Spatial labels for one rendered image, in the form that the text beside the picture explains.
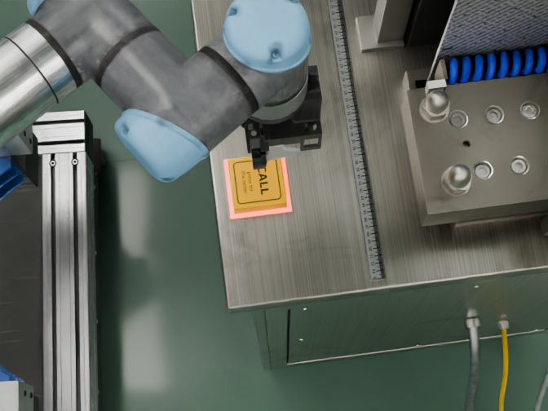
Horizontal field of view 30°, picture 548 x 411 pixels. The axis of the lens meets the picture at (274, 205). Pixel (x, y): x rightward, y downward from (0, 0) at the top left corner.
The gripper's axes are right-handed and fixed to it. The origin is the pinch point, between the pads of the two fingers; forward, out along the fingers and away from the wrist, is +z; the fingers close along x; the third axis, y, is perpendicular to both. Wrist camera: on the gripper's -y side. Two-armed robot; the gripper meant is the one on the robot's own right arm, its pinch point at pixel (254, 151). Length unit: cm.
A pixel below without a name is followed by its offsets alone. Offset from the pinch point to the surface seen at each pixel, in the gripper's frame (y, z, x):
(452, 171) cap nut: 22.5, -1.9, -6.1
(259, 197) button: 0.0, 12.7, -2.3
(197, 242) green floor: -14, 105, 15
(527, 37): 34.6, -1.0, 9.8
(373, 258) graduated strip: 13.7, 15.1, -11.8
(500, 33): 30.8, -3.2, 9.8
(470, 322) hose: 33, 58, -16
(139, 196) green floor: -26, 105, 27
